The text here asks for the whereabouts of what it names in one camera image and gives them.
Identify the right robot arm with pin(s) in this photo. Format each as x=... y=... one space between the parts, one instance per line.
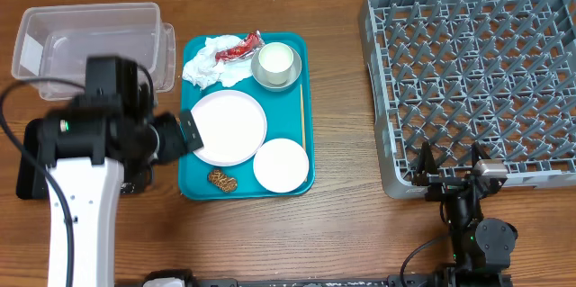
x=481 y=246

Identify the grey saucer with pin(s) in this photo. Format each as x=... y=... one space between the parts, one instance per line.
x=293 y=75

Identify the grey dishwasher rack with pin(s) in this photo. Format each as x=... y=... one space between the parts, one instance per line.
x=453 y=73

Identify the white napkin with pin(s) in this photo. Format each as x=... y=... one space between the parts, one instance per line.
x=203 y=69

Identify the teal serving tray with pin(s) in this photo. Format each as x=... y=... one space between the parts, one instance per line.
x=283 y=114

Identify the wooden chopstick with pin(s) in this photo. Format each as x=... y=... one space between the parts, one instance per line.
x=303 y=126

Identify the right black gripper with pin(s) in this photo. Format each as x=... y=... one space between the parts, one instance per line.
x=442 y=184

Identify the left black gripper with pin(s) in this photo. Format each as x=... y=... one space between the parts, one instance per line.
x=175 y=141

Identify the white cup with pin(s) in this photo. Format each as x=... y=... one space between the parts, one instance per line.
x=276 y=59

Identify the red snack wrapper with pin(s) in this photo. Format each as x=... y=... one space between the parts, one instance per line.
x=245 y=49

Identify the large white plate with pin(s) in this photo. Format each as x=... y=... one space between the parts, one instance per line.
x=232 y=126

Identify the clear plastic bin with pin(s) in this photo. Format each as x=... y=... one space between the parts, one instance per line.
x=56 y=41

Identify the black plastic tray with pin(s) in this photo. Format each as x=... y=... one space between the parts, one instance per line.
x=30 y=185

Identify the brown cookie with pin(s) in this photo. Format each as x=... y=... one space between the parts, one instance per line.
x=225 y=183

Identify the small white plate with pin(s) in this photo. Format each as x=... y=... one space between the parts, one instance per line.
x=281 y=165

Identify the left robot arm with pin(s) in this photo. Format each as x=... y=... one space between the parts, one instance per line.
x=106 y=136

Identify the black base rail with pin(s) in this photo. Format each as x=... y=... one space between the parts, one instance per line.
x=185 y=278

